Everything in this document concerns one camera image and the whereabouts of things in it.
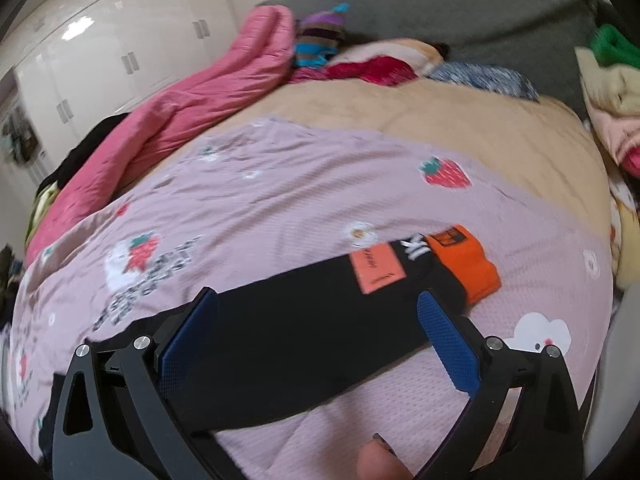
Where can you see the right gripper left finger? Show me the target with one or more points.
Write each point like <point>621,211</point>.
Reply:
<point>113,421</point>

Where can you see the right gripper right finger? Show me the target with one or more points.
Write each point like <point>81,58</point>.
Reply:
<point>521,420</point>

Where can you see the black sweater orange cuffs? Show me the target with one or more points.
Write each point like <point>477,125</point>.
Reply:
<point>284,345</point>

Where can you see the right hand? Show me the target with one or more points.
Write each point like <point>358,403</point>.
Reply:
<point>378,461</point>

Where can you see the olive green garment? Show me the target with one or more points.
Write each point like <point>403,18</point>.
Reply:
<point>42,203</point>

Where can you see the pink strawberry print quilt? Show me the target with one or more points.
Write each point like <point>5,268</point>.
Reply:
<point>273,196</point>

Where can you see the black garment on bed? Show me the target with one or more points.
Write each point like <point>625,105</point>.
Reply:
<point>78,156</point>

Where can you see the hanging bags on door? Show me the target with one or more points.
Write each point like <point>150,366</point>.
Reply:
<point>19,142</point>

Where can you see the cream folded blanket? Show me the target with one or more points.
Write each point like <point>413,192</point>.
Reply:
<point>612,100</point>

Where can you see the blue floral fabric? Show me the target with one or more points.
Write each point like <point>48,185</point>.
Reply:
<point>493,79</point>

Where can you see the white wardrobe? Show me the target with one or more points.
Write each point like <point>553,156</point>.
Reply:
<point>76,61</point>

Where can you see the bright pink comforter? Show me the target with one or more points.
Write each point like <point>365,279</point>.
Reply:
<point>255,64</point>

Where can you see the red garment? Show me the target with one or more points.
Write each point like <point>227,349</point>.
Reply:
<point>383,71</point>

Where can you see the striped colourful garment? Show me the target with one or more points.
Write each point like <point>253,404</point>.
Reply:
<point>319,36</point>

